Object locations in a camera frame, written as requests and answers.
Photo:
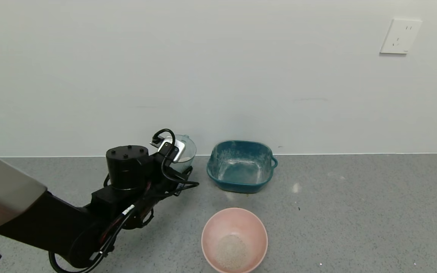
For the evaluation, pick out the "white wall power outlet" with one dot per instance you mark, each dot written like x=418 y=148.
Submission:
x=400 y=36

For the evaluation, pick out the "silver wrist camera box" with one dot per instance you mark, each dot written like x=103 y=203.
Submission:
x=178 y=152

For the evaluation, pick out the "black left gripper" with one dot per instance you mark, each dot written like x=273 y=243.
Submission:
x=184 y=179

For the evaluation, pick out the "teal square plastic tray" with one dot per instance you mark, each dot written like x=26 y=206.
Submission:
x=241 y=170

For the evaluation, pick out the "white powder pile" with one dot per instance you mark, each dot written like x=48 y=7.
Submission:
x=231 y=252

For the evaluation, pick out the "black and grey left robot arm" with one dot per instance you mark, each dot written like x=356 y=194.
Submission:
x=127 y=167

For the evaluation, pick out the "pink round bowl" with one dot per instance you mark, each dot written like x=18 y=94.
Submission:
x=234 y=223

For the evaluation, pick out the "clear ribbed plastic cup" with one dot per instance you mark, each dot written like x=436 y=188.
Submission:
x=189 y=151

